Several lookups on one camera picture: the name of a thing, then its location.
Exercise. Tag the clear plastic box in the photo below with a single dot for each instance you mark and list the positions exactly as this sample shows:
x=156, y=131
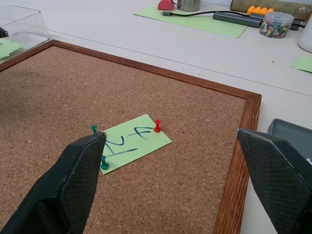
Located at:
x=22, y=26

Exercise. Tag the wood-framed cork board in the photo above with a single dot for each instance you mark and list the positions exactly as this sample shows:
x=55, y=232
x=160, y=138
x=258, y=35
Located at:
x=136, y=117

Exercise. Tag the clear jar of push pins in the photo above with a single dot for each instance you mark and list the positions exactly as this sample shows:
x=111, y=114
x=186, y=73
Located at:
x=275, y=24

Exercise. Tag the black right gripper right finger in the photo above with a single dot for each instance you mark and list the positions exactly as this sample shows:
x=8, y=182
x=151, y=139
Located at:
x=275, y=180

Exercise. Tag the steel mug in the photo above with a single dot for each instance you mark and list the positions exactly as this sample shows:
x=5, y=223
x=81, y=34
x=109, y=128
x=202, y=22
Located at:
x=189, y=5

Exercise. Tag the red push pin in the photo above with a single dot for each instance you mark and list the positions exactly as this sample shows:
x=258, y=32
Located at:
x=157, y=126

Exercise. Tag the grey USB hub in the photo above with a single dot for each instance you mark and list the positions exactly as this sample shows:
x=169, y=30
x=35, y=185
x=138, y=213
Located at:
x=236, y=19

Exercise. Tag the white container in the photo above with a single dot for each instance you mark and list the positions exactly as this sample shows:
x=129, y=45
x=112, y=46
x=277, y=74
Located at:
x=306, y=36

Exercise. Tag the red rounded object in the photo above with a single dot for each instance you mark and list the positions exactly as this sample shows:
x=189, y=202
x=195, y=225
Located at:
x=165, y=5

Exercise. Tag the yellow toy brick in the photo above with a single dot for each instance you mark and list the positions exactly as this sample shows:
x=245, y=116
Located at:
x=259, y=10

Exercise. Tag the green note with blue writing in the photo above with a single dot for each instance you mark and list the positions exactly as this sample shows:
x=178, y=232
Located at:
x=139, y=143

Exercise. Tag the blank green paper sheet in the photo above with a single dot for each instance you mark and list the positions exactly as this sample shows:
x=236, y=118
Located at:
x=195, y=23

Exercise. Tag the green note under clear box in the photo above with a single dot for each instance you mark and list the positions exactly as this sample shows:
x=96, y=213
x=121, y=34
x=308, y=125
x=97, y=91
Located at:
x=8, y=48

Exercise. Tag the grey plastic tray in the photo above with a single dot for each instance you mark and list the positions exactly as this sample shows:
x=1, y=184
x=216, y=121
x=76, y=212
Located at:
x=292, y=136

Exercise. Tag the small green paper note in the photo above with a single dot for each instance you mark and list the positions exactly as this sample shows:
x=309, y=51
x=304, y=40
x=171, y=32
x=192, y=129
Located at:
x=303, y=64

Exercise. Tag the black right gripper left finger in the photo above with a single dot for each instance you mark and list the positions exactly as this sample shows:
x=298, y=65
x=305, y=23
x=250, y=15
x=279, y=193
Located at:
x=61, y=190

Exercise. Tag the rolled cork mat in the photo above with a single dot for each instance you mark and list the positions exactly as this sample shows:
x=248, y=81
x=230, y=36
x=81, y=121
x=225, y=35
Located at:
x=287, y=8

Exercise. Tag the green push pin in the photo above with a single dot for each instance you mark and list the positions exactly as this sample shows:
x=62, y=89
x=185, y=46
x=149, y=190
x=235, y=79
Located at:
x=104, y=164
x=94, y=128

